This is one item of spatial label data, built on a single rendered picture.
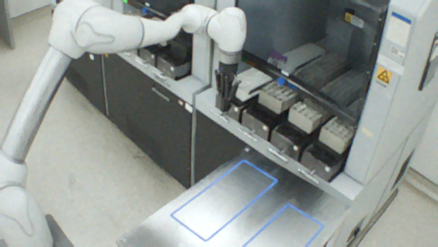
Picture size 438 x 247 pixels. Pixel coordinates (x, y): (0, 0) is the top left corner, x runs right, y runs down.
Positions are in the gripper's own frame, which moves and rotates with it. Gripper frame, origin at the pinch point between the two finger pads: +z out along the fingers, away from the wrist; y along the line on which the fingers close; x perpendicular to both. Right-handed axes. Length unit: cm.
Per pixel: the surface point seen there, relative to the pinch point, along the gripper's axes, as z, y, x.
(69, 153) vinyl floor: 81, 102, 33
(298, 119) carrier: -5.6, -29.4, -9.1
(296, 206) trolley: -2, -55, 23
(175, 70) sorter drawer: 1.0, 33.5, -1.9
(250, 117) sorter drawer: 0.1, -12.7, -1.5
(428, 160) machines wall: 56, -73, -122
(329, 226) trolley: -2, -68, 22
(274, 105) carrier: -4.9, -17.5, -9.0
